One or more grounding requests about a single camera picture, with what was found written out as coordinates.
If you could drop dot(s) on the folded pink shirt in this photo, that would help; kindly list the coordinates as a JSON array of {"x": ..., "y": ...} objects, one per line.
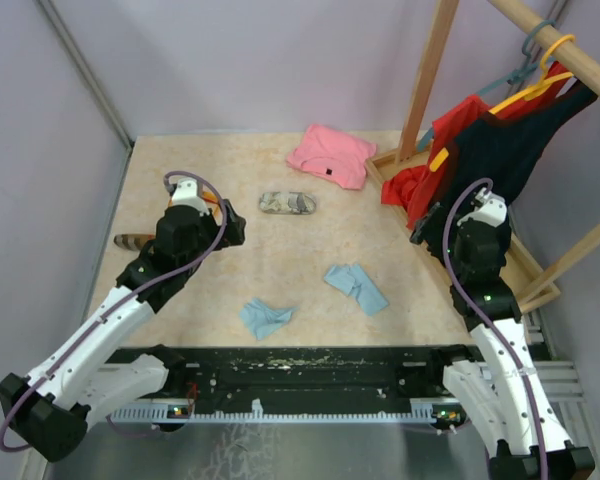
[{"x": 332, "y": 155}]

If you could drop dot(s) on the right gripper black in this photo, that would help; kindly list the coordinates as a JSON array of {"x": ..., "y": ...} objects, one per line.
[{"x": 437, "y": 219}]

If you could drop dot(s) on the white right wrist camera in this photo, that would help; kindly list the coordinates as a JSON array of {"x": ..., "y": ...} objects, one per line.
[{"x": 489, "y": 209}]

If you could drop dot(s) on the dark navy shirt hanging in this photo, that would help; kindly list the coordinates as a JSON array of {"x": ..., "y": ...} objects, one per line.
[{"x": 507, "y": 150}]

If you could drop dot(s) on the red shirt hanging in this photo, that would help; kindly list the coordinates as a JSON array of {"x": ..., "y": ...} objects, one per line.
[{"x": 413, "y": 188}]

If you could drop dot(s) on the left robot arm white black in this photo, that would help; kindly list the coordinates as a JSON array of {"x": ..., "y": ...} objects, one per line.
[{"x": 54, "y": 406}]

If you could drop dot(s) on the teal hanger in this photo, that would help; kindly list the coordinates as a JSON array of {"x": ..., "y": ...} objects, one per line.
[{"x": 515, "y": 76}]

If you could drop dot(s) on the map print glasses case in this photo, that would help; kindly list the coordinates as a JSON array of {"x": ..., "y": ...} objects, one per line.
[{"x": 287, "y": 203}]

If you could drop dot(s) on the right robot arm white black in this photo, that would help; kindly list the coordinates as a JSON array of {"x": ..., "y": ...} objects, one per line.
[{"x": 522, "y": 435}]

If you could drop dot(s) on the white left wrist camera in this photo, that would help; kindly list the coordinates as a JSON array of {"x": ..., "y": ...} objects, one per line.
[{"x": 189, "y": 184}]

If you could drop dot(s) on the light blue cloth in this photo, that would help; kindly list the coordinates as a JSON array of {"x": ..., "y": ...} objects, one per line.
[
  {"x": 262, "y": 320},
  {"x": 354, "y": 282}
]

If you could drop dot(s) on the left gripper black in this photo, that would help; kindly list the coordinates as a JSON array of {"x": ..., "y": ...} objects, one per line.
[{"x": 233, "y": 233}]

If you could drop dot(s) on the brown striped glasses case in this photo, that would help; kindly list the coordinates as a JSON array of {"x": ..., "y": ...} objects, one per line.
[{"x": 132, "y": 242}]

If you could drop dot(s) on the orange sunglasses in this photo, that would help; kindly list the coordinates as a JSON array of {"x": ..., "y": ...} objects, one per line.
[{"x": 210, "y": 196}]

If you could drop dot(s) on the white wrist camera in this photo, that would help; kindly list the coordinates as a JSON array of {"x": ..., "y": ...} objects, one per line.
[
  {"x": 189, "y": 184},
  {"x": 489, "y": 209}
]

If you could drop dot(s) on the yellow hanger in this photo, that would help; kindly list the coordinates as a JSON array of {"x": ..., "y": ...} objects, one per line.
[{"x": 535, "y": 85}]

